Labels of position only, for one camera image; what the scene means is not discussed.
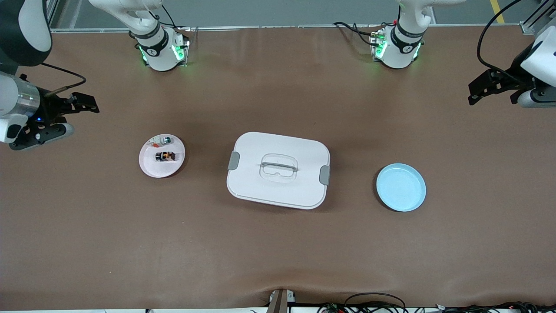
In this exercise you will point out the white lidded storage box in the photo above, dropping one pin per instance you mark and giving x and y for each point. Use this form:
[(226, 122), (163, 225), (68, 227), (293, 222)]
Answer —
[(278, 187)]

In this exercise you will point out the black and orange switch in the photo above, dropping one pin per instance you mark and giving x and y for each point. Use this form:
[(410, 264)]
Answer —
[(166, 156)]

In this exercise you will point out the light blue round plate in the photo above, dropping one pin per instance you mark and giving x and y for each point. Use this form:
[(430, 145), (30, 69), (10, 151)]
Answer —
[(400, 188)]

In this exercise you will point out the aluminium frame profile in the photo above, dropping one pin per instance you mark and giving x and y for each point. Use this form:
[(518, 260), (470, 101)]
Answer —
[(536, 19), (54, 13)]

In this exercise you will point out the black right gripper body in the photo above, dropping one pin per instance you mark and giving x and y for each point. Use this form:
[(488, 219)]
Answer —
[(50, 108)]

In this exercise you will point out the pink round plate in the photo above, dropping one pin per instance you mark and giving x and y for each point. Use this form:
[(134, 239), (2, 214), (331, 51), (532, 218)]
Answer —
[(161, 167)]

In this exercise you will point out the grey box latch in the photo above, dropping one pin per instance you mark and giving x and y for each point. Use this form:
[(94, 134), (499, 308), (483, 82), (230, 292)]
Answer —
[(233, 161), (325, 175)]

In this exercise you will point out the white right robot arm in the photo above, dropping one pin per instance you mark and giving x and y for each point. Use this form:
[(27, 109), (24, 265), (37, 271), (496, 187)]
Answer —
[(158, 54)]

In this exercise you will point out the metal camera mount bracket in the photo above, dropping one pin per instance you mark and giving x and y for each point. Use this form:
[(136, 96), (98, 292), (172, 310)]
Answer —
[(280, 301)]

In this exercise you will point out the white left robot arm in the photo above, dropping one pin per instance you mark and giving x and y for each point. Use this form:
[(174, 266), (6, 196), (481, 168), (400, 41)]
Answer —
[(399, 52)]

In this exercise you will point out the white switch with green button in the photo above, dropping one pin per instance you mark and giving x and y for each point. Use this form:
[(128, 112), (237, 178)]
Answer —
[(164, 140)]

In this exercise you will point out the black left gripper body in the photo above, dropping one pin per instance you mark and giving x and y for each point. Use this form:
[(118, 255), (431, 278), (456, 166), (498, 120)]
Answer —
[(507, 82)]

